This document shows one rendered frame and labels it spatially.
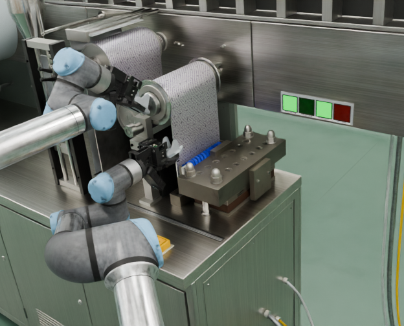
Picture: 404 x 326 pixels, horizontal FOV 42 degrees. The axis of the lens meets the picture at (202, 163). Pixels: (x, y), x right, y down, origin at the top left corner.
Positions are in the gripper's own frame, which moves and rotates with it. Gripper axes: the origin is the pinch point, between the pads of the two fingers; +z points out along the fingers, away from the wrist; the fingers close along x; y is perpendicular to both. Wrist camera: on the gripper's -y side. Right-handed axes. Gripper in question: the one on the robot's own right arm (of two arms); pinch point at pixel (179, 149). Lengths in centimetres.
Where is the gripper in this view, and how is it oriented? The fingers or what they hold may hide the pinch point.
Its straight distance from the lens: 170.6
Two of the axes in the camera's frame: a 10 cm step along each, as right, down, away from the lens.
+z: 6.1, -4.1, 6.8
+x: -7.9, -2.3, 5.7
